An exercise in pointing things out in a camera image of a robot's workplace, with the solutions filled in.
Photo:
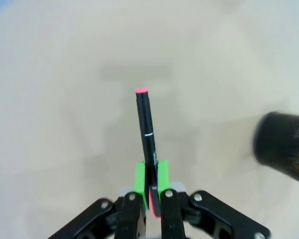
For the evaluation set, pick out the black mesh pen holder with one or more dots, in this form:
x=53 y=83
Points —
x=276 y=139

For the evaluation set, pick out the black pen pink ends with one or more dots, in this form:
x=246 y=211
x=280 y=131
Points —
x=147 y=119

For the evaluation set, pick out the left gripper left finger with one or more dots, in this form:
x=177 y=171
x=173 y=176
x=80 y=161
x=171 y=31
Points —
x=140 y=186

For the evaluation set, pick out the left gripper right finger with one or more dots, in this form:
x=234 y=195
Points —
x=164 y=176

